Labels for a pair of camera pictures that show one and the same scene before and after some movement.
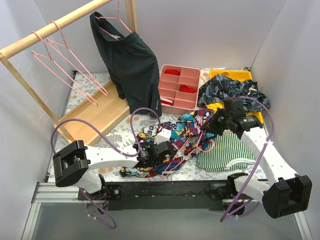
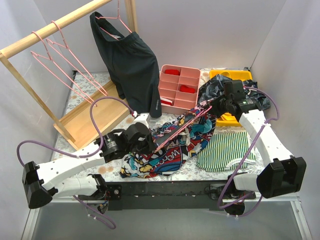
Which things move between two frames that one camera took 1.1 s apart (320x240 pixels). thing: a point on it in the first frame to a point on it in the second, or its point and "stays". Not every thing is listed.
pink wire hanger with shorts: x=118 y=17 stays
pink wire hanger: x=162 y=177 to x=179 y=129
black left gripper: x=164 y=148 to x=146 y=144
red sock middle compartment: x=184 y=88 stays
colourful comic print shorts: x=186 y=135 stays
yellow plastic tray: x=239 y=75 stays
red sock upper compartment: x=172 y=71 stays
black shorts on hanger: x=133 y=67 stays
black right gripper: x=215 y=122 to x=220 y=104
